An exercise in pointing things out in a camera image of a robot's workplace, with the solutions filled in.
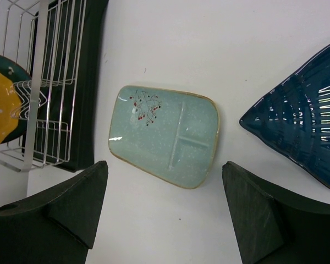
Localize black drip tray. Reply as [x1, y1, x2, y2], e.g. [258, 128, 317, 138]
[32, 1, 108, 172]

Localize dark blue leaf dish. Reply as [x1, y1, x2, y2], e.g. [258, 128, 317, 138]
[239, 44, 330, 189]

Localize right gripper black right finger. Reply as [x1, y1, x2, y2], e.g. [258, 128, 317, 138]
[222, 161, 330, 263]

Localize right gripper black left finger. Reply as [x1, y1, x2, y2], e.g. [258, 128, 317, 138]
[0, 161, 108, 263]

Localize light green divided tray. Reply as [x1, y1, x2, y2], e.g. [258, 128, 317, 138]
[108, 85, 220, 189]

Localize teal round plate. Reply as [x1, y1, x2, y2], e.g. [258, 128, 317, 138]
[0, 55, 31, 144]

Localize yellow dotted plate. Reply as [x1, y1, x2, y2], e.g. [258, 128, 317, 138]
[0, 73, 21, 144]

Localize wire dish rack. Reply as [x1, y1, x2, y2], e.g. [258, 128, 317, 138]
[0, 1, 89, 172]

